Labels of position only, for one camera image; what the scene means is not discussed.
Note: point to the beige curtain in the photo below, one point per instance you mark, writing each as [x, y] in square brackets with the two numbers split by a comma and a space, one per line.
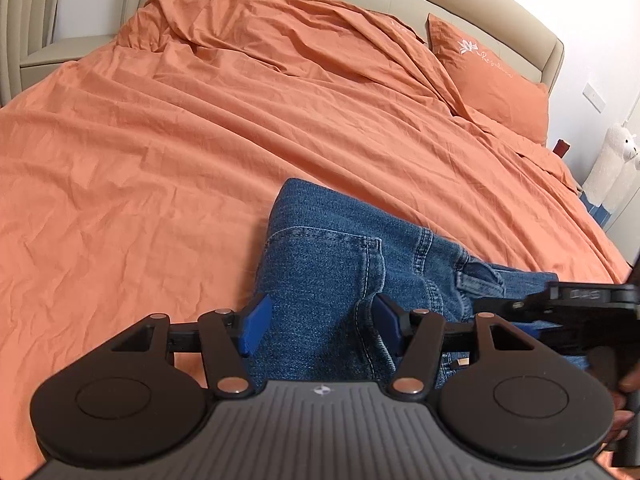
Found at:
[25, 25]

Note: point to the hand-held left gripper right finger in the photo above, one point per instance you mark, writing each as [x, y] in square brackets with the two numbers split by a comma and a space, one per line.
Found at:
[387, 327]

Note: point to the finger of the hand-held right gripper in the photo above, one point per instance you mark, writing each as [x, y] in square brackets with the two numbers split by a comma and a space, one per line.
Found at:
[515, 306]

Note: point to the orange duvet cover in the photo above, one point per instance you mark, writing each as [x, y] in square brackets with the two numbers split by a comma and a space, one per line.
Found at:
[150, 160]

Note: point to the person's right hand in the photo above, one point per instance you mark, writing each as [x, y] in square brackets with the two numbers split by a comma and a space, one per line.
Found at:
[625, 422]

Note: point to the red cup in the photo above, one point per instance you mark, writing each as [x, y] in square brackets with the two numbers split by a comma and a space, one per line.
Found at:
[562, 148]

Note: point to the white alpaca plush toy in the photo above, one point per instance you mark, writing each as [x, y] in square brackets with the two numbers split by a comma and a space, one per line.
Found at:
[627, 195]
[612, 160]

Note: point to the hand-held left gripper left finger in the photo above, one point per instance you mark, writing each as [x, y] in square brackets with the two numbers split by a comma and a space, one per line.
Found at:
[255, 322]

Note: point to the orange embroidered pillow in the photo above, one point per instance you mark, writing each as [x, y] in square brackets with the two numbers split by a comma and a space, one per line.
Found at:
[492, 80]

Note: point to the white wall switch plate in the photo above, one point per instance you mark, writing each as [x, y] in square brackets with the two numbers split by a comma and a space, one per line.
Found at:
[595, 96]

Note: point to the blue denim pants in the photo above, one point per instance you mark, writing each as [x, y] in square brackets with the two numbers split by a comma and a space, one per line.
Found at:
[325, 260]

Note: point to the beige nightstand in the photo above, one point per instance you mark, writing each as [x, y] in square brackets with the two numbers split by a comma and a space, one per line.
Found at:
[65, 52]

